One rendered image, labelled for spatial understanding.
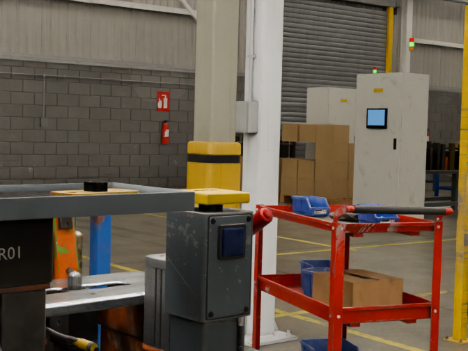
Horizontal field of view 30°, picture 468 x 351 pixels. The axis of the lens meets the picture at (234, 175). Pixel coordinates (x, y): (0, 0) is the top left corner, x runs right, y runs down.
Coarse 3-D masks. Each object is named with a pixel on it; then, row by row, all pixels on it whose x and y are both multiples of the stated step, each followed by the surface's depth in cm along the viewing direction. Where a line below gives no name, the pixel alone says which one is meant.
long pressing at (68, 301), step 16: (128, 272) 135; (144, 272) 136; (48, 288) 120; (64, 288) 121; (96, 288) 121; (112, 288) 121; (128, 288) 122; (144, 288) 122; (48, 304) 108; (64, 304) 109; (80, 304) 111; (96, 304) 112; (112, 304) 114; (128, 304) 116
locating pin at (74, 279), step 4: (72, 272) 120; (76, 272) 120; (68, 276) 120; (72, 276) 120; (76, 276) 120; (80, 276) 120; (68, 280) 120; (72, 280) 120; (76, 280) 120; (80, 280) 120; (68, 284) 120; (72, 284) 120; (76, 284) 120; (80, 284) 120; (68, 288) 120; (72, 288) 120; (76, 288) 120; (80, 288) 120
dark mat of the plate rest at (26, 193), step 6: (0, 192) 82; (6, 192) 83; (12, 192) 83; (18, 192) 83; (24, 192) 83; (30, 192) 83; (36, 192) 84; (42, 192) 84; (48, 192) 84; (144, 192) 87
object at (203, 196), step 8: (200, 192) 89; (208, 192) 90; (216, 192) 90; (224, 192) 90; (232, 192) 91; (240, 192) 91; (248, 192) 92; (200, 200) 89; (208, 200) 88; (216, 200) 89; (224, 200) 90; (232, 200) 90; (240, 200) 91; (248, 200) 92; (200, 208) 92; (208, 208) 91; (216, 208) 91
